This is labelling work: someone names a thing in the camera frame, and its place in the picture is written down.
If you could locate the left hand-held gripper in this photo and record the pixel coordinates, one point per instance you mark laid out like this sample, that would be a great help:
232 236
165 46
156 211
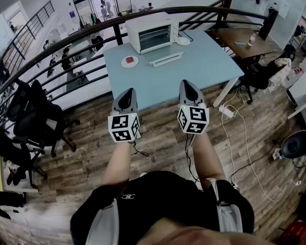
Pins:
122 126

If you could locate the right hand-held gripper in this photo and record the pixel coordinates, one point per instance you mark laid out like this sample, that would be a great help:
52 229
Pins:
193 119

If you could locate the person's left forearm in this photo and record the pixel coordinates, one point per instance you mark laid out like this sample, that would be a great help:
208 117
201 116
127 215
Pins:
117 165

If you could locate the person's right forearm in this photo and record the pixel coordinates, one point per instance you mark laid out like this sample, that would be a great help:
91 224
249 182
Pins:
207 157

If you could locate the white toaster oven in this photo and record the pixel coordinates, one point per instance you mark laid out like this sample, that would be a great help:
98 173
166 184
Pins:
142 22

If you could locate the white power strip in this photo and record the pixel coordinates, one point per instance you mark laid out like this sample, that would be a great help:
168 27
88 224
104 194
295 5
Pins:
227 111

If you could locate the white round plate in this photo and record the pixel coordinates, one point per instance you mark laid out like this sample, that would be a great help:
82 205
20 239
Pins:
182 41
123 62

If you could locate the red square block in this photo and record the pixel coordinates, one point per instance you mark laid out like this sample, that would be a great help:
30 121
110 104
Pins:
129 60

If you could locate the brown wooden table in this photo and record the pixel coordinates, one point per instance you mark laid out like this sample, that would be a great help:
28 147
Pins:
244 52

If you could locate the light blue pen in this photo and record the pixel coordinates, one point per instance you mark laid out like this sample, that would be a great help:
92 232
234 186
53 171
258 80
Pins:
239 43

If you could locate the black chair with clothes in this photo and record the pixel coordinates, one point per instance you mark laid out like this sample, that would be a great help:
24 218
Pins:
260 75

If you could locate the plastic bottle with red label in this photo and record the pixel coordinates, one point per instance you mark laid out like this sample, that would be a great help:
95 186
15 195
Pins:
252 39

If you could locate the black office chair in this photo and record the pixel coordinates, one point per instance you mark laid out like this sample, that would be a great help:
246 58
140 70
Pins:
40 111
12 149

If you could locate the beige cloth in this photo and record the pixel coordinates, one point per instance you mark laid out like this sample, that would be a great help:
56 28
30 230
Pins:
280 73

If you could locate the black metal railing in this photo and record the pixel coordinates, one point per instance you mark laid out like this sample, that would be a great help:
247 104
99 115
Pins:
153 10

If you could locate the person's black shirt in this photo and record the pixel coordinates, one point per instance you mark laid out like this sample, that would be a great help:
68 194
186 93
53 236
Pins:
163 195

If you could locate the black round stool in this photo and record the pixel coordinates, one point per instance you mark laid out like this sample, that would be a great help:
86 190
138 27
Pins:
294 145

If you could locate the person's chin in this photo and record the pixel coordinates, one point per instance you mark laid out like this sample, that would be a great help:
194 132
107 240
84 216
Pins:
206 235

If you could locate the red plastic crate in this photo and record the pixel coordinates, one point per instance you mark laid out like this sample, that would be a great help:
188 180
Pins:
295 232

